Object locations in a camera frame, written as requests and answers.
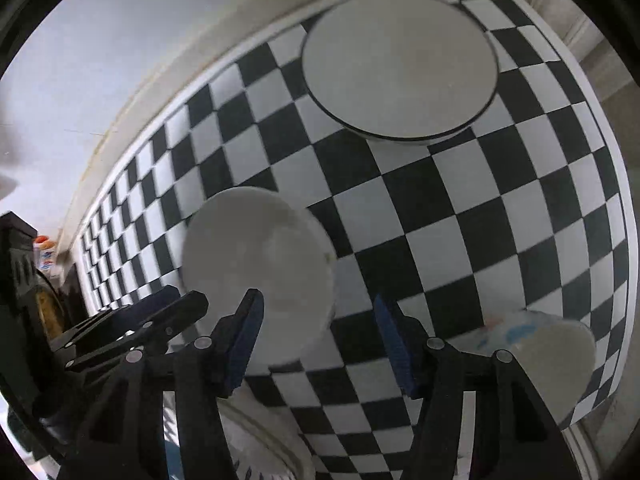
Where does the white small bowl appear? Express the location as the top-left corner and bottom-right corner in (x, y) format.
(180, 186), (336, 366)

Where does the white bowl colourful pattern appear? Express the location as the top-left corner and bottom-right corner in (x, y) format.
(471, 310), (596, 422)

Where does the white bowl black rim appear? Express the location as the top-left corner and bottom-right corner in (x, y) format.
(300, 0), (499, 143)

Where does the black white checkered mat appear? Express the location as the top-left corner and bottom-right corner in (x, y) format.
(77, 0), (638, 479)

